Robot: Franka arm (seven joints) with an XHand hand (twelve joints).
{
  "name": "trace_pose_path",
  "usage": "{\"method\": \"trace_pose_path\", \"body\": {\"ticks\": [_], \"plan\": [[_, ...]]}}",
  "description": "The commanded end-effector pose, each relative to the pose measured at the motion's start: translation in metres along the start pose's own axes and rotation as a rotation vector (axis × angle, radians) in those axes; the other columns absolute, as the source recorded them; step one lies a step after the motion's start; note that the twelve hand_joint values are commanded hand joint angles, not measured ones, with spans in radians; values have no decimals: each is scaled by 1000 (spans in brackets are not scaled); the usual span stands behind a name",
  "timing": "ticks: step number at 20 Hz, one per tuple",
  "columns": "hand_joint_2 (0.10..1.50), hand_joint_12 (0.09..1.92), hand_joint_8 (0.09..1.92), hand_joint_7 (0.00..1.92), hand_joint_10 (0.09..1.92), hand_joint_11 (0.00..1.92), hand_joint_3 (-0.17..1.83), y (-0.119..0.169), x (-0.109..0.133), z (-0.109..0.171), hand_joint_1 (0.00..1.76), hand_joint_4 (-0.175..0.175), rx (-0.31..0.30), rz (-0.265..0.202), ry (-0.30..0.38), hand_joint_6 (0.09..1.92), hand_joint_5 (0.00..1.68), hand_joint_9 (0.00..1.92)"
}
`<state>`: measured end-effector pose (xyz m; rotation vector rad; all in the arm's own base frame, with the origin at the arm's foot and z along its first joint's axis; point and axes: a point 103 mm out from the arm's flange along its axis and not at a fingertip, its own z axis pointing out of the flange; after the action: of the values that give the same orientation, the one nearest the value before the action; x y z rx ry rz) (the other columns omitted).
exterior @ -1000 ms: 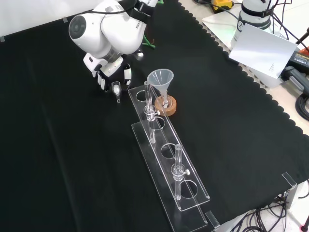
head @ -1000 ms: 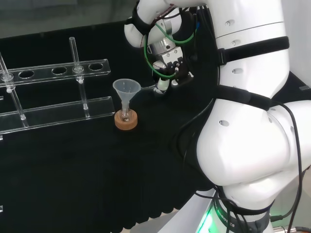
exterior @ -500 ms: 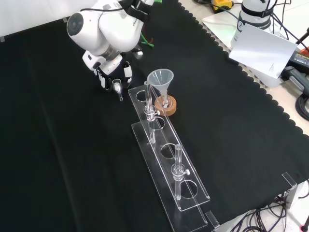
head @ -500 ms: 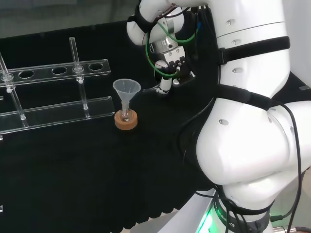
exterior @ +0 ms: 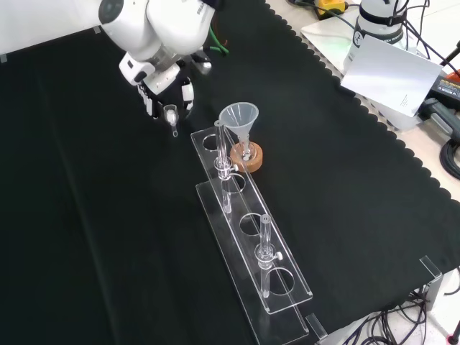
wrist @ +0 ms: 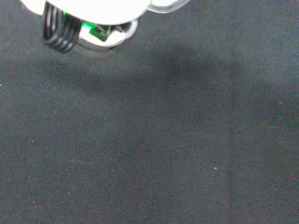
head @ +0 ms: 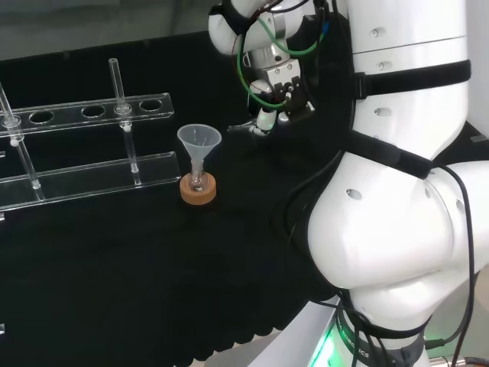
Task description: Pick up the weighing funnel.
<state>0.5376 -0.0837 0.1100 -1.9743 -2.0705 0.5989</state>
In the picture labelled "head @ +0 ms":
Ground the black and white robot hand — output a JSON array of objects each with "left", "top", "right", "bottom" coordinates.
[{"left": 247, "top": 57, "right": 319, "bottom": 138}]

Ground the clear glass weighing funnel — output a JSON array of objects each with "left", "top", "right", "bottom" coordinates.
[{"left": 227, "top": 121, "right": 265, "bottom": 136}]

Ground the clear plastic funnel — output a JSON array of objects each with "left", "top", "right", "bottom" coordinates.
[{"left": 176, "top": 124, "right": 223, "bottom": 174}]

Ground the clear funnel stand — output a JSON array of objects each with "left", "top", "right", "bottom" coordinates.
[{"left": 0, "top": 57, "right": 183, "bottom": 216}]

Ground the small glass round-bottom flask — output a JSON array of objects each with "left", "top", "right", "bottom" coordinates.
[{"left": 189, "top": 160, "right": 208, "bottom": 193}]

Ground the black cloth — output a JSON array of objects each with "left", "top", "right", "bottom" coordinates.
[{"left": 0, "top": 29, "right": 489, "bottom": 362}]

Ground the green cable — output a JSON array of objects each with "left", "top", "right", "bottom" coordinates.
[{"left": 235, "top": 15, "right": 330, "bottom": 112}]

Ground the cork ring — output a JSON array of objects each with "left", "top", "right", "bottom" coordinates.
[{"left": 180, "top": 173, "right": 219, "bottom": 205}]

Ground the black cable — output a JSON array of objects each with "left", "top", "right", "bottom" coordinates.
[{"left": 429, "top": 159, "right": 479, "bottom": 367}]

